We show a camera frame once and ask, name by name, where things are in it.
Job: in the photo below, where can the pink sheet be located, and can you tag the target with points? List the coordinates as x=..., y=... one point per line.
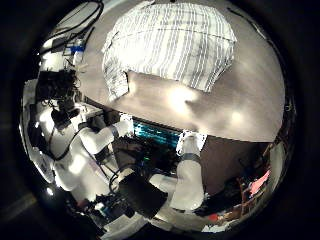
x=260, y=182

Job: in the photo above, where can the black flat bracket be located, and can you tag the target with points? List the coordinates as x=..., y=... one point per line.
x=61, y=43

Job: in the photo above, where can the wooden shelf unit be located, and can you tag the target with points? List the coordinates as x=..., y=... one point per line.
x=253, y=196

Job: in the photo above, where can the black electronics box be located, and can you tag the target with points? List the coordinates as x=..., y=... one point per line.
x=150, y=156

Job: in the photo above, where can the teal lit panel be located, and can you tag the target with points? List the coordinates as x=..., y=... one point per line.
x=153, y=133

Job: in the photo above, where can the white grey striped cloth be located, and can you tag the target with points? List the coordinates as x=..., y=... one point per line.
x=166, y=43

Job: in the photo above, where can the white bottle with blue band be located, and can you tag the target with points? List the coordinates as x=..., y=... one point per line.
x=78, y=49

